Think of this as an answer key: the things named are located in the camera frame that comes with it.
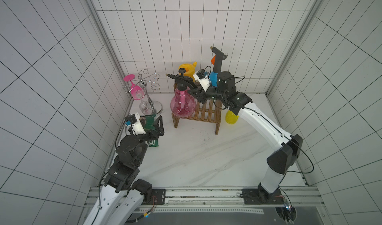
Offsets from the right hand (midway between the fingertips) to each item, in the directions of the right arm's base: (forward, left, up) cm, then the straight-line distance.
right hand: (183, 90), depth 69 cm
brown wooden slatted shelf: (+6, -14, -23) cm, 28 cm away
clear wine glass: (+7, +27, -23) cm, 36 cm away
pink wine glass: (+6, +28, -9) cm, 30 cm away
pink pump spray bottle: (+3, +2, -13) cm, 13 cm away
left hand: (-13, +14, -7) cm, 20 cm away
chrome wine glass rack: (+18, +27, -10) cm, 34 cm away
